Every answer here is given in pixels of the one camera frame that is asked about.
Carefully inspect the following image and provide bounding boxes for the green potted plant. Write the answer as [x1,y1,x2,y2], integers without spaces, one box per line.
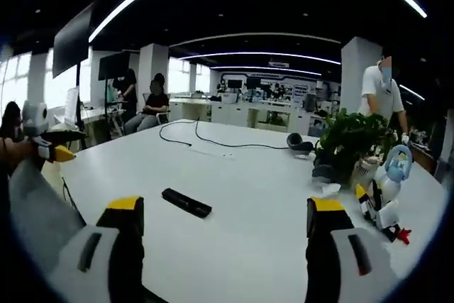
[313,107,392,185]

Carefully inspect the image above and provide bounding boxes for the black cable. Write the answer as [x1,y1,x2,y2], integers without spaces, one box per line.
[159,119,290,150]

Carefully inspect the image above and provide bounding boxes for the crumpled white paper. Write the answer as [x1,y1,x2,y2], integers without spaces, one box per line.
[316,181,342,198]

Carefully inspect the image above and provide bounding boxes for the glass plant vase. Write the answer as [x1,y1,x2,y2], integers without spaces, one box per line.
[350,155,379,189]

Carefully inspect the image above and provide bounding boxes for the black remote control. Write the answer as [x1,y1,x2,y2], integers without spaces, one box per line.
[161,187,213,219]

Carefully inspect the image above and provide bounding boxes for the small black monitor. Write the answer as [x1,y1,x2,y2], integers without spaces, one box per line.
[98,50,132,81]

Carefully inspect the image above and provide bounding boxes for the white square pillar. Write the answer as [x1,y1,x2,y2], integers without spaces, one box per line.
[340,36,384,116]

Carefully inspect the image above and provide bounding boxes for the long ceiling light strip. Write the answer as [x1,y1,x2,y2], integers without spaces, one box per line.
[88,0,428,43]

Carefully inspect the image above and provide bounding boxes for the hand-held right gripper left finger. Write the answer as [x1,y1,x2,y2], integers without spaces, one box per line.
[48,195,145,303]

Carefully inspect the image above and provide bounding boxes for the large black monitor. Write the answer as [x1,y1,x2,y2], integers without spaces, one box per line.
[52,2,94,79]

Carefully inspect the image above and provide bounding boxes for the white lab counter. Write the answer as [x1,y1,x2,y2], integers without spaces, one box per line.
[169,96,342,131]

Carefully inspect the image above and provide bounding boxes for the white and blue toy robot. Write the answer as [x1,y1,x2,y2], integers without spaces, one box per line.
[354,143,414,246]

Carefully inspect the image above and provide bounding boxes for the black monitor stand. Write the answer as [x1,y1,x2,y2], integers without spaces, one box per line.
[75,64,89,150]

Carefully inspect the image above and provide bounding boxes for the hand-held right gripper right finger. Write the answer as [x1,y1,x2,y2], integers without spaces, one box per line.
[305,196,402,303]

